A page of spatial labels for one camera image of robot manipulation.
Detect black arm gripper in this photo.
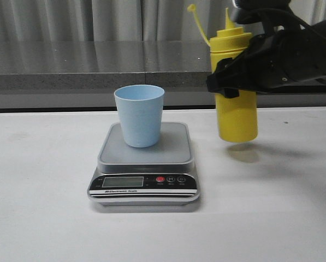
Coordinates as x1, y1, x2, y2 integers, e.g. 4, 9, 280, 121
206, 1, 326, 98

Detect yellow squeeze bottle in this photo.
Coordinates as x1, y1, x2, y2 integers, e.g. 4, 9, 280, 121
187, 4, 258, 142

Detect light blue plastic cup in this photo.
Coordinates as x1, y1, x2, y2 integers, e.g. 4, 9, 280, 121
114, 85, 165, 148

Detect silver electronic kitchen scale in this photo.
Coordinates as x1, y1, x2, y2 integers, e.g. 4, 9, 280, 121
87, 122, 200, 212

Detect grey stone counter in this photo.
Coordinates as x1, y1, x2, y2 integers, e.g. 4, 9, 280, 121
0, 38, 326, 110

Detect grey curtain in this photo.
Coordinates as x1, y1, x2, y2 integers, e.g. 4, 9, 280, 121
0, 0, 326, 43

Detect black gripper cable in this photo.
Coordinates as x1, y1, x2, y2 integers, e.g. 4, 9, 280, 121
257, 7, 326, 47

